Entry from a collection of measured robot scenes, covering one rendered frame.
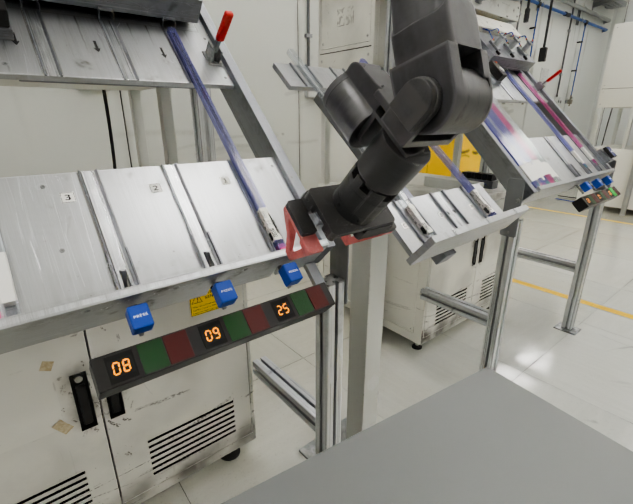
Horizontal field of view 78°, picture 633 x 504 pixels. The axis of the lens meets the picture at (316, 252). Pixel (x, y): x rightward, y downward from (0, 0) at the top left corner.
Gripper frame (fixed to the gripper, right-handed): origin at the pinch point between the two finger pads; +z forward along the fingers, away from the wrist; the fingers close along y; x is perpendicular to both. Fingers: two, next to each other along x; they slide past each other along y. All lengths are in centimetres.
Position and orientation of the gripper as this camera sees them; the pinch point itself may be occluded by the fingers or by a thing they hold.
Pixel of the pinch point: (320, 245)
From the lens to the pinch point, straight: 52.8
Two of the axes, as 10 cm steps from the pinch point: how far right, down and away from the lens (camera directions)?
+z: -4.3, 5.0, 7.5
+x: 4.5, 8.4, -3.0
